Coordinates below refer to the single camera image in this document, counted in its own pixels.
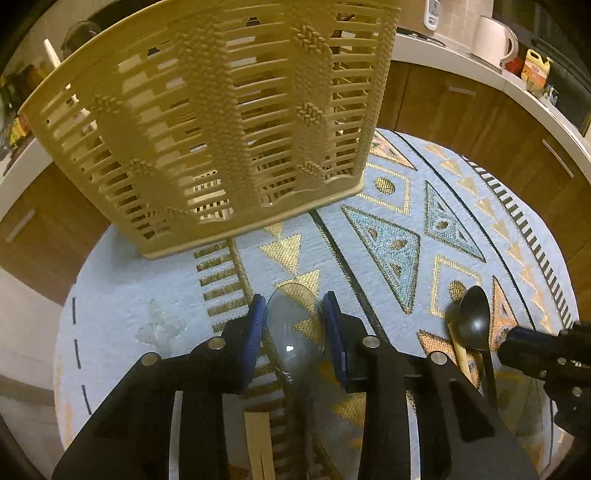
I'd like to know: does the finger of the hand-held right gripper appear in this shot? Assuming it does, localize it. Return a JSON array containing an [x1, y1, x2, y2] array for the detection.
[[498, 320, 591, 384]]

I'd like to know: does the black power cable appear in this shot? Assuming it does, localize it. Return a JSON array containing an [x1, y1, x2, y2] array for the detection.
[[396, 27, 446, 47]]

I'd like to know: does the white electric kettle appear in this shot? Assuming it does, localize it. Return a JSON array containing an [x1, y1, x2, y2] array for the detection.
[[471, 15, 520, 68]]

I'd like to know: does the yellow plastic utensil basket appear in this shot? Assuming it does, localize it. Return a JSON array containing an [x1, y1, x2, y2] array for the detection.
[[17, 0, 402, 260]]

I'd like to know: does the black spoon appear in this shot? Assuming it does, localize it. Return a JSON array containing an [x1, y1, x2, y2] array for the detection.
[[458, 285, 499, 409]]

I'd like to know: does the dark window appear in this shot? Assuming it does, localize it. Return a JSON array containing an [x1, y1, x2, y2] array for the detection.
[[531, 0, 591, 134]]

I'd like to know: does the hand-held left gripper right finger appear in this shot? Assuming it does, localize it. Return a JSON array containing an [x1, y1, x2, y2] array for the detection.
[[322, 290, 541, 480]]

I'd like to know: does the yellow oil bottle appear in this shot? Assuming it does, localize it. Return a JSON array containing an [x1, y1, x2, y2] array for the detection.
[[522, 48, 554, 90]]

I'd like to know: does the patterned blue tablecloth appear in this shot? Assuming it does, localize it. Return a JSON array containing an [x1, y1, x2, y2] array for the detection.
[[53, 129, 580, 480]]

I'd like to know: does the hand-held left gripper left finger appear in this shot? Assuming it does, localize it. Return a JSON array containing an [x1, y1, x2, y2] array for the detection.
[[52, 293, 267, 480]]

